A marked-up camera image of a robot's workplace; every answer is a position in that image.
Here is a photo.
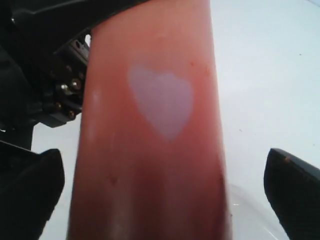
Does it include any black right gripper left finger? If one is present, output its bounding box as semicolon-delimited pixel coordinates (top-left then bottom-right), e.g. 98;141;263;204
0;141;65;240

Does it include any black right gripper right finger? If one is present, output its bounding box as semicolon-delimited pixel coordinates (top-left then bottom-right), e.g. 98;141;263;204
263;148;320;240

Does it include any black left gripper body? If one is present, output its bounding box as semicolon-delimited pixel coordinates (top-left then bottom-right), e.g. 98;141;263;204
0;0;139;150

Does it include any red sauce squeeze bottle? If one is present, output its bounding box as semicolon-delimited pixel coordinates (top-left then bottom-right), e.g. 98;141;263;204
67;0;232;240

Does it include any white rectangular tray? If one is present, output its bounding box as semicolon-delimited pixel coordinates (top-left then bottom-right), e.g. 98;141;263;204
228;184;289;240

